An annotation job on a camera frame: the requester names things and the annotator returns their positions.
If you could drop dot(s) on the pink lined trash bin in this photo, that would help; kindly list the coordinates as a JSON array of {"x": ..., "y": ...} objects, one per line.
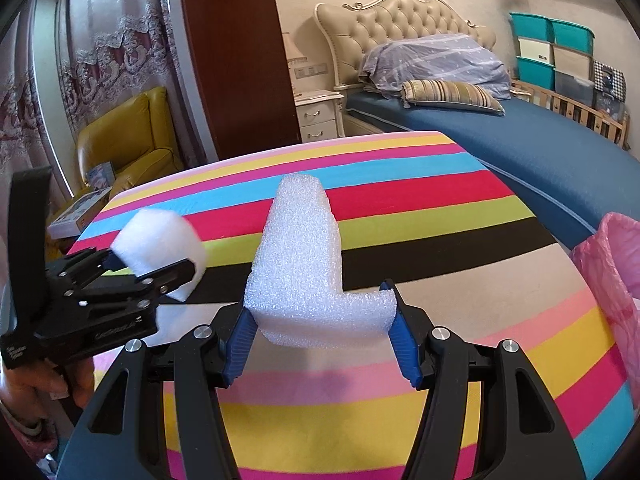
[{"x": 615, "y": 270}]

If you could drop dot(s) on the white flat box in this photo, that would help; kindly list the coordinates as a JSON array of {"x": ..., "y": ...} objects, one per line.
[{"x": 75, "y": 210}]

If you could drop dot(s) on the striped colourful tablecloth table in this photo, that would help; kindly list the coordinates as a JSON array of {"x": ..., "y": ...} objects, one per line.
[{"x": 425, "y": 210}]

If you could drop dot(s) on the white foam block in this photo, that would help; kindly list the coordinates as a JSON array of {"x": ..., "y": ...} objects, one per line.
[{"x": 300, "y": 260}]

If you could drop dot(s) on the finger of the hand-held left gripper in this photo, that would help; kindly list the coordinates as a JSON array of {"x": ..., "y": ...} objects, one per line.
[
  {"x": 85, "y": 265},
  {"x": 150, "y": 285}
]

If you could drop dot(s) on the striped cushion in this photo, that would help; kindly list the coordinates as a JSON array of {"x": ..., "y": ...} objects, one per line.
[{"x": 450, "y": 94}]

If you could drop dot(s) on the beige tufted headboard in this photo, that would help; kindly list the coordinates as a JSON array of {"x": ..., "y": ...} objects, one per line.
[{"x": 400, "y": 20}]

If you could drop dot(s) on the person's left hand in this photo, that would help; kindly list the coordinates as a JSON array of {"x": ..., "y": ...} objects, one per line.
[{"x": 45, "y": 385}]

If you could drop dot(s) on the stack of plastic storage boxes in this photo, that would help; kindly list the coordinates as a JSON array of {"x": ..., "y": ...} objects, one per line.
[{"x": 530, "y": 27}]

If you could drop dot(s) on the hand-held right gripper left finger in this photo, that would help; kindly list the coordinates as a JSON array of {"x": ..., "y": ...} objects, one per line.
[{"x": 240, "y": 340}]

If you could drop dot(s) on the dark wooden wardrobe panel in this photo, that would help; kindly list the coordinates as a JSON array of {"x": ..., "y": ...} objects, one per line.
[{"x": 235, "y": 60}]

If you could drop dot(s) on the grey blue duvet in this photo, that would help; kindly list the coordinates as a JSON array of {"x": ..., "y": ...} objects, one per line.
[{"x": 440, "y": 60}]

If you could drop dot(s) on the bed with blue sheet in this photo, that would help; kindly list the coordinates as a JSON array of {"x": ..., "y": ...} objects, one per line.
[{"x": 525, "y": 150}]

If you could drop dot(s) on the small blue white box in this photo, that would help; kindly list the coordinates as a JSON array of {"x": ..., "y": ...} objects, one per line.
[{"x": 100, "y": 175}]

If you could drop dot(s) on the checkered bag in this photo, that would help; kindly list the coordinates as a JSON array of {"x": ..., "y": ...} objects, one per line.
[{"x": 610, "y": 77}]

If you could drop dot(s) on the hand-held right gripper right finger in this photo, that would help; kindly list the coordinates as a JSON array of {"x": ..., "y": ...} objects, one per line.
[{"x": 402, "y": 345}]

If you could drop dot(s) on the yellow leather armchair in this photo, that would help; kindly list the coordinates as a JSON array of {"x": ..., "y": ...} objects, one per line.
[{"x": 145, "y": 160}]

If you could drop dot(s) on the wooden crib rail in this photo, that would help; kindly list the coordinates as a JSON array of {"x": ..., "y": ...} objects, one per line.
[{"x": 575, "y": 110}]

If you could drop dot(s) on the white nightstand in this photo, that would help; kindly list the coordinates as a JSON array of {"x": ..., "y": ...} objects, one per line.
[{"x": 317, "y": 115}]

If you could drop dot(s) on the wall switch panel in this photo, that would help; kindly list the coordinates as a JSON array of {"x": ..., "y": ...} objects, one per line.
[{"x": 310, "y": 70}]

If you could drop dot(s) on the lace patterned curtain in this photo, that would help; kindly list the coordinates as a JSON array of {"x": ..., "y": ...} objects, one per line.
[
  {"x": 115, "y": 45},
  {"x": 20, "y": 110}
]

